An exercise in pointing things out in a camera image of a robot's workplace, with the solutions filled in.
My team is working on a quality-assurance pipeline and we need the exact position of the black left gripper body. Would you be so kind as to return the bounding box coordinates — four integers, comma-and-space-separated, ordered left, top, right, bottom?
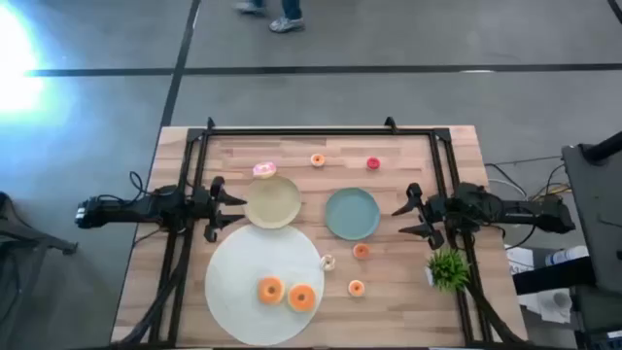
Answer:
192, 175, 226, 244

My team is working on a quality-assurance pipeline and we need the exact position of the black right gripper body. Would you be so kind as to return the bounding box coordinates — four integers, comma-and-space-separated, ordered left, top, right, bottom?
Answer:
406, 183, 459, 252

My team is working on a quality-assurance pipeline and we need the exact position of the pink frosted donut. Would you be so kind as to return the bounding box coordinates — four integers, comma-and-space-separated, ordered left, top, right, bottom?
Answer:
252, 160, 278, 180

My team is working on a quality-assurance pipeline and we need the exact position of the plain orange donut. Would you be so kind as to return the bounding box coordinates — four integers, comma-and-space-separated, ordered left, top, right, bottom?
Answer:
287, 283, 318, 313
257, 276, 287, 306

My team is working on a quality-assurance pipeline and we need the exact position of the beige round plate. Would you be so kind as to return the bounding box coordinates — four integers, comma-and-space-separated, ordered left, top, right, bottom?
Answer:
242, 174, 302, 230

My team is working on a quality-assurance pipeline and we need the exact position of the small green potted plant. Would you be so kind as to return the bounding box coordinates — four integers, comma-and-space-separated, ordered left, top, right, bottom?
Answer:
426, 247, 471, 294

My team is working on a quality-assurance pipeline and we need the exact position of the blue-green round plate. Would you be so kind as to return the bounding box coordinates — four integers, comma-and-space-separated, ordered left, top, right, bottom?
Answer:
324, 187, 381, 241

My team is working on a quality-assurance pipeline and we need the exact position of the white paper sheet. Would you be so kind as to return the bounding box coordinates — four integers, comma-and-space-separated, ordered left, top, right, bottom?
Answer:
504, 246, 536, 276

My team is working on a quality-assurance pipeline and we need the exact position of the white plastic bottle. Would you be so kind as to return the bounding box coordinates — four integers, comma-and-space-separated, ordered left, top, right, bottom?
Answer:
543, 245, 590, 267

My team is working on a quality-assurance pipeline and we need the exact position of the dark grey equipment cart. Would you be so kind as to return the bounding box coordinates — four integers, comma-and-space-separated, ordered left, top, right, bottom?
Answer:
562, 129, 622, 296

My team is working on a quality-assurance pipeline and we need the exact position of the person's shoe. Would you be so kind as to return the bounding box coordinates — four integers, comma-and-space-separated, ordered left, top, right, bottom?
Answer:
268, 17, 306, 34
232, 1, 267, 16

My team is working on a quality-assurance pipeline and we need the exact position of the person's leg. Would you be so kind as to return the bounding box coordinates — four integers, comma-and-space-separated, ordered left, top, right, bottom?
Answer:
281, 0, 304, 20

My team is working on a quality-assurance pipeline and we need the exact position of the white cable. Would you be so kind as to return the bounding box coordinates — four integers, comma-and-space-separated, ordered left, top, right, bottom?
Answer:
487, 177, 529, 199

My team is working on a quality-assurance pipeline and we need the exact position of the black cable loop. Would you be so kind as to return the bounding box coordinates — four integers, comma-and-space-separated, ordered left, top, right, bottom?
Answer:
128, 170, 150, 196

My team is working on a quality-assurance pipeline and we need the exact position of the black metal frame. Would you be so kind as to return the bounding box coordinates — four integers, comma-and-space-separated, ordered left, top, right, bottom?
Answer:
114, 116, 532, 349

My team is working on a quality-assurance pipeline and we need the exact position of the black cable bundle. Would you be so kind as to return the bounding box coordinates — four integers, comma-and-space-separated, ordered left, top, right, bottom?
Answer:
459, 271, 536, 349
116, 227, 193, 347

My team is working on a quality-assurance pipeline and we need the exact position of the yellow cable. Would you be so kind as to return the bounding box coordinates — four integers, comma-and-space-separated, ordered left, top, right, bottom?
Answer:
532, 183, 572, 201

